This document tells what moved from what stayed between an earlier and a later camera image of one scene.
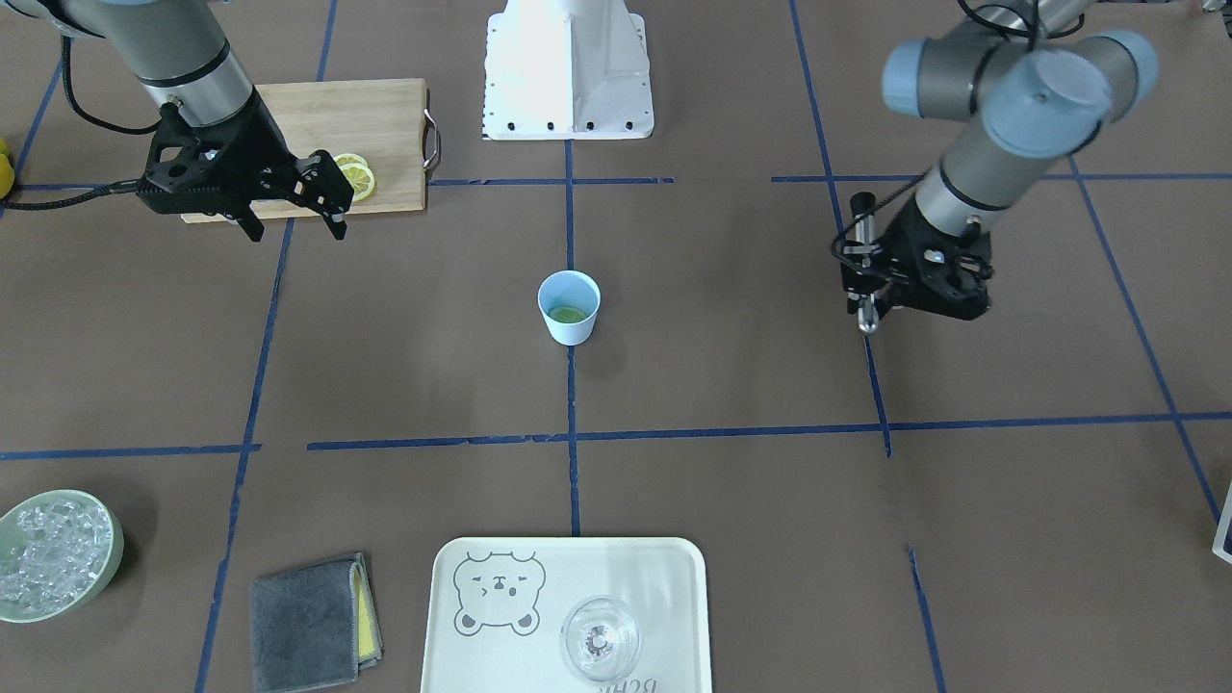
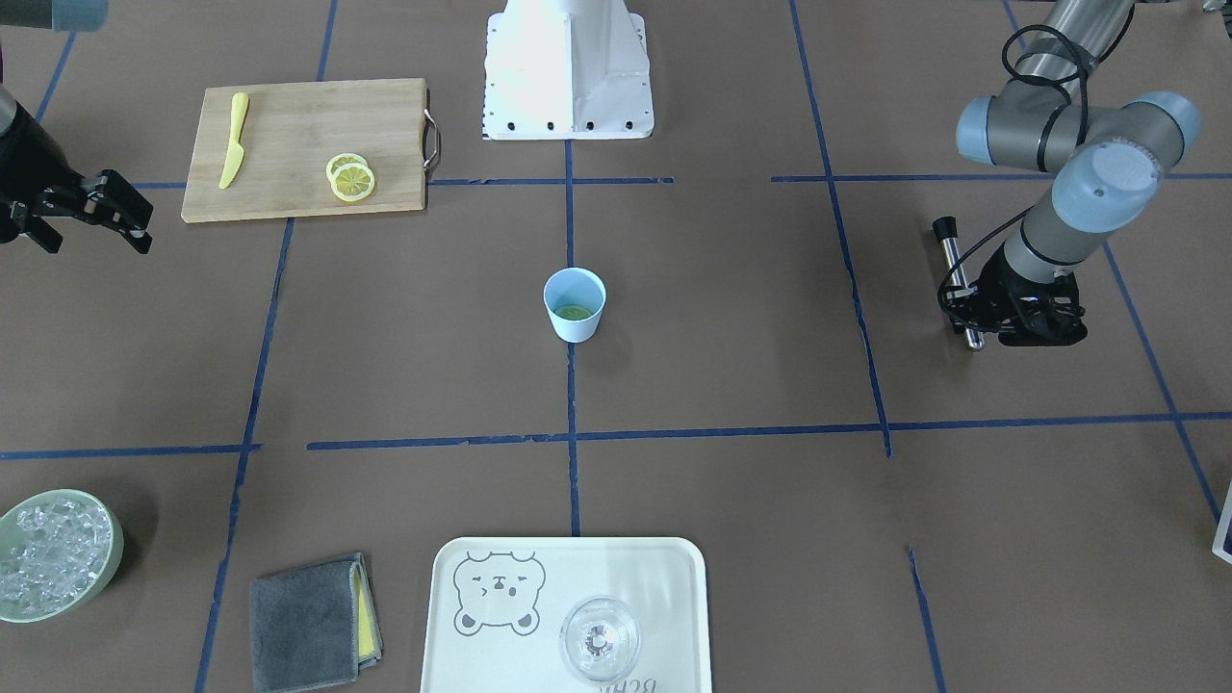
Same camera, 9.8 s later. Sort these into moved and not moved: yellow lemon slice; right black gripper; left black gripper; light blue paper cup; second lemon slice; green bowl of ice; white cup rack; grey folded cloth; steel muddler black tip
Moved: left black gripper; right black gripper; steel muddler black tip
Not moved: white cup rack; light blue paper cup; yellow lemon slice; grey folded cloth; green bowl of ice; second lemon slice
